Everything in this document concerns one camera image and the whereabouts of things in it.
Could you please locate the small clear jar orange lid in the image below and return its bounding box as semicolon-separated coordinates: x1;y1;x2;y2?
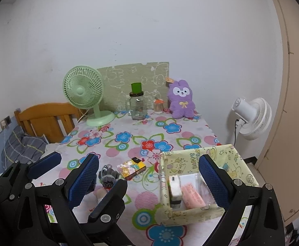
153;99;164;114

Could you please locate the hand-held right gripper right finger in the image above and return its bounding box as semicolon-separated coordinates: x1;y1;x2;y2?
199;154;286;246

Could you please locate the cartoon print small box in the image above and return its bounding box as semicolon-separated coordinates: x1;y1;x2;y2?
117;158;146;180

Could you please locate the purple plush bunny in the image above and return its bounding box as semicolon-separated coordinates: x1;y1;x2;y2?
166;77;196;119

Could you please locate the green desk fan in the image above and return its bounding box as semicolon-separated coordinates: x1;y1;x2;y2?
63;66;115;127

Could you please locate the green printed board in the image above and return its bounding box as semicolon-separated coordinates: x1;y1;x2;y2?
97;62;170;113

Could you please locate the pink packet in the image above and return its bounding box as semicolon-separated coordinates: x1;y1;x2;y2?
181;183;208;210

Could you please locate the white rectangular box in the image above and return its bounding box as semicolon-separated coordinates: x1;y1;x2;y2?
168;175;183;208

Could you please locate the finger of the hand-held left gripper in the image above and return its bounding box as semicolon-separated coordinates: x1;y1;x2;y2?
88;179;128;223
0;152;63;205

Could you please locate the glass mug jar green lid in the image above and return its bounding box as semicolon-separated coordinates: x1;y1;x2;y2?
119;82;148;120

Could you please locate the wall socket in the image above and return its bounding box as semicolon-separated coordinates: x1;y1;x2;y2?
0;116;12;130

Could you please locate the black fan cable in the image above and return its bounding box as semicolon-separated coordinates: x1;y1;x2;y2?
234;119;240;149

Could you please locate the white standing fan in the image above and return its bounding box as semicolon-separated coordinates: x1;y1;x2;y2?
232;97;272;141

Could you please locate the white sock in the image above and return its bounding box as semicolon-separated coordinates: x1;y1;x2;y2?
92;186;114;211

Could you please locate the yellow printed box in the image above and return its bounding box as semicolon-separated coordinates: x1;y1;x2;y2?
156;144;260;227

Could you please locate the wooden bed headboard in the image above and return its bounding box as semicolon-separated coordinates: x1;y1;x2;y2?
14;102;87;144

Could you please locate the grey plaid pillow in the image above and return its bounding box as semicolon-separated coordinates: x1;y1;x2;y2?
1;125;47;170

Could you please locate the beige door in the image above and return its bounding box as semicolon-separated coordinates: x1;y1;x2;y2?
263;0;299;226

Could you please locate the white charging cable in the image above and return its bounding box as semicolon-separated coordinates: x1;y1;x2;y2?
1;125;10;171

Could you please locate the clear plastic bag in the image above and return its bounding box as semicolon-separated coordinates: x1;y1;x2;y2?
194;173;217;205

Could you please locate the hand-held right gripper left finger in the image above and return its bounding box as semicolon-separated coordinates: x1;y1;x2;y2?
17;153;100;246

